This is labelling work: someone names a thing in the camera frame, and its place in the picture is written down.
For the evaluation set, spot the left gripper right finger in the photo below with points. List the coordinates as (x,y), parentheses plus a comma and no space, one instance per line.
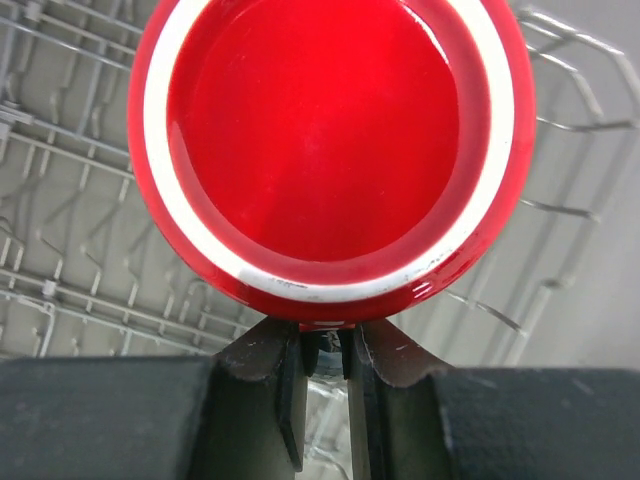
(413,416)

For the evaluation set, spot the grey wire dish rack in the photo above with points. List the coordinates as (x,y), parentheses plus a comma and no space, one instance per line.
(85,271)

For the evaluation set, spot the red mug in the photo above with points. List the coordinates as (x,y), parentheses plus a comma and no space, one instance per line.
(331,162)

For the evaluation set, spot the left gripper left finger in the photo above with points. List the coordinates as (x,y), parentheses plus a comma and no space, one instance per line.
(239,414)

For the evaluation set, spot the clear plastic cup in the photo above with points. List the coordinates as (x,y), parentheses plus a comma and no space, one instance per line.
(327,392)

